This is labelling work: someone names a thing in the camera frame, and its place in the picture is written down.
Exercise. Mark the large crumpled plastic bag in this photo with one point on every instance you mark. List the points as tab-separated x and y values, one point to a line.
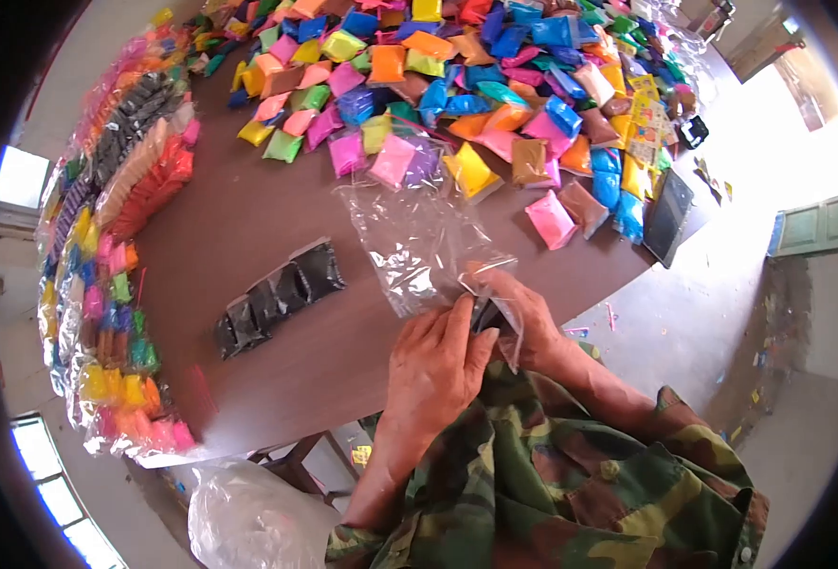
255	519

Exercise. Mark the pile of colourful packets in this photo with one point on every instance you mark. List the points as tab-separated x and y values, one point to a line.
461	78

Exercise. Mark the clear plastic bag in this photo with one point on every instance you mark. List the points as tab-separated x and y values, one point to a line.
412	249

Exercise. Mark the person's right hand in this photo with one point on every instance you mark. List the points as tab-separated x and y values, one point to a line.
533	327

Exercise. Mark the single black packet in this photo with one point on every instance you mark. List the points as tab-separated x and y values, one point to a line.
486	316

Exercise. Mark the small black box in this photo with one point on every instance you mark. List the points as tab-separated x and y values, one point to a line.
694	131

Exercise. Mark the green door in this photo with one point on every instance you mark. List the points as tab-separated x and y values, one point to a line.
817	224

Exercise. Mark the person's left index finger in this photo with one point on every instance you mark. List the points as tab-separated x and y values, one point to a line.
461	320

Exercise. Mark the black tablet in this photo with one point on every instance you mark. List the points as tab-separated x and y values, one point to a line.
668	217

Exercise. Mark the person's left thumb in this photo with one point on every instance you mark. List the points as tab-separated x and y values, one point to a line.
481	359

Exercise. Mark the person's right fingers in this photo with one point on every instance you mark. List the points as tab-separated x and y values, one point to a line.
494	281

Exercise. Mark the row of black packets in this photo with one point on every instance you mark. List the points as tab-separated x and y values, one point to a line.
280	295

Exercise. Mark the window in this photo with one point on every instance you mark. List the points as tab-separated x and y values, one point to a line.
21	178
56	491

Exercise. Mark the person's body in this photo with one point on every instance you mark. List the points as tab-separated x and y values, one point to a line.
533	483

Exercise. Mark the stack of yellow sticker sheets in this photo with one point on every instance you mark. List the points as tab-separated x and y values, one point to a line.
648	121

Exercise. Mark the person's left hand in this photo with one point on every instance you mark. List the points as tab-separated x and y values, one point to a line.
430	377

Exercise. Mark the rows of bagged colourful packets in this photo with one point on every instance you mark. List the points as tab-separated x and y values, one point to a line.
106	235

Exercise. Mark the person's left fingers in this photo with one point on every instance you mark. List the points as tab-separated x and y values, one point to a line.
419	331

